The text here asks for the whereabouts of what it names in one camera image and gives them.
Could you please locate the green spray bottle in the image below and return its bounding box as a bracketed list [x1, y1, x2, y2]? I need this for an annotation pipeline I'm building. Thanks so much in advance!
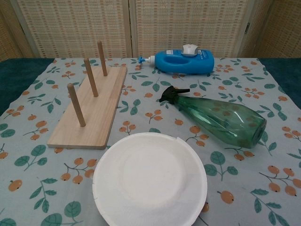
[158, 85, 268, 149]

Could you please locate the blue detergent pump bottle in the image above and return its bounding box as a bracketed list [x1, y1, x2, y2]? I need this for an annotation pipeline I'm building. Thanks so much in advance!
[138, 49, 215, 76]

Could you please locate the wooden three-peg board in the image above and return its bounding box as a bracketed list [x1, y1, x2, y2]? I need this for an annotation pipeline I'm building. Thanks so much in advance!
[47, 40, 128, 150]

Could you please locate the white paper plate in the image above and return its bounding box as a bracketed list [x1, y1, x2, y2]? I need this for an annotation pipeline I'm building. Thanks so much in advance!
[92, 132, 208, 226]

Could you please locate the teal table cover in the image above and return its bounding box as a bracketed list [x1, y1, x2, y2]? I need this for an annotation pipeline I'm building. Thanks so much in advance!
[0, 57, 301, 118]

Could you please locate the woven bamboo folding screen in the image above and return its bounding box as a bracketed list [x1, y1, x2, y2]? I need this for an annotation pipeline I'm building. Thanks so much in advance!
[0, 0, 301, 62]

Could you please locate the floral fruit-print tablecloth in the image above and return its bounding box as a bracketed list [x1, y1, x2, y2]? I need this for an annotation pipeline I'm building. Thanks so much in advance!
[0, 57, 301, 226]

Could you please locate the white computer mouse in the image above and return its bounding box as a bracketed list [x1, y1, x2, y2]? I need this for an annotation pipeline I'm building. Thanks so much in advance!
[181, 44, 199, 57]

